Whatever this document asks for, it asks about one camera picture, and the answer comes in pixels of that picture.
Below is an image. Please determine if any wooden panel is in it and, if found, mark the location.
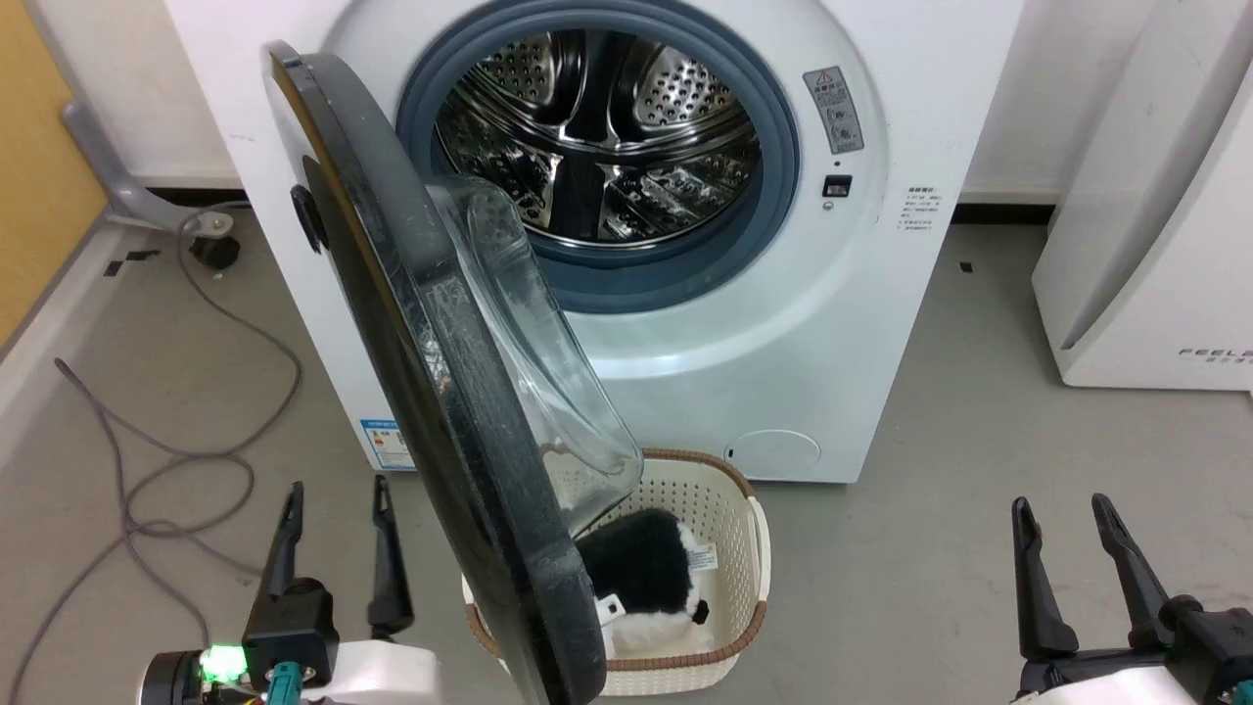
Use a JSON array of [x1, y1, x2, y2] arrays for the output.
[[0, 0, 110, 349]]

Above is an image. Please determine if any grey warning sticker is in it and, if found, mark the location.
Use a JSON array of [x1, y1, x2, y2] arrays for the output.
[[803, 66, 866, 156]]

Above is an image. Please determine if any grey power cable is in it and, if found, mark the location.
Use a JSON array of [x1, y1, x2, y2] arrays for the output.
[[8, 201, 304, 705]]

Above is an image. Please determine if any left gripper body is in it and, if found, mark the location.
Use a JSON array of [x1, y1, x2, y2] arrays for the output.
[[200, 579, 447, 705]]

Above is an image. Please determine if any white plastic laundry basket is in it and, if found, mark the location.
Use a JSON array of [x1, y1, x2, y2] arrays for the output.
[[462, 448, 772, 697]]

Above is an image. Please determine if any stainless steel washer drum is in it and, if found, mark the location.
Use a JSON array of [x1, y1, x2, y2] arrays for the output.
[[434, 29, 763, 246]]

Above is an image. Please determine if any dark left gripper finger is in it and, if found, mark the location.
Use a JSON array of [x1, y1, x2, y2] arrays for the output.
[[258, 481, 305, 602], [367, 474, 415, 640]]

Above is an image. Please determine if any grey chair base with caster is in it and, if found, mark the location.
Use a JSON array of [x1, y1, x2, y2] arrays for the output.
[[61, 98, 197, 232]]

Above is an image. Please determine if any black round washing machine door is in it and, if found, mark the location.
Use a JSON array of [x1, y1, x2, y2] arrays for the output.
[[264, 39, 647, 705]]

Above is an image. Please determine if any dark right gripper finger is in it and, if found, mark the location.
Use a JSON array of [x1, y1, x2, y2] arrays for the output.
[[1010, 495, 1079, 663], [1091, 492, 1177, 651]]

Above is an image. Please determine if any white front-load washing machine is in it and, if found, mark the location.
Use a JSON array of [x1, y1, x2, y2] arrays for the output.
[[164, 0, 1025, 487]]

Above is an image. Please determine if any grey rubber door gasket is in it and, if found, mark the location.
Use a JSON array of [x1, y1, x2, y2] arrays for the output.
[[395, 0, 801, 315]]

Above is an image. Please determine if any white appliance with grey stripe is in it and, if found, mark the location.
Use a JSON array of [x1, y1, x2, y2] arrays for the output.
[[1032, 0, 1253, 393]]

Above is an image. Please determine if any blue energy label sticker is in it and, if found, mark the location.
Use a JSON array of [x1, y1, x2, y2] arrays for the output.
[[358, 418, 418, 474]]

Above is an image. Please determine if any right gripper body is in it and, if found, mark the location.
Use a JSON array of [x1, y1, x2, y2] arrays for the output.
[[1012, 593, 1253, 705]]

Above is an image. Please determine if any black and white plush toy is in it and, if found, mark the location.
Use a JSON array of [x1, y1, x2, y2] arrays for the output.
[[576, 507, 720, 658]]

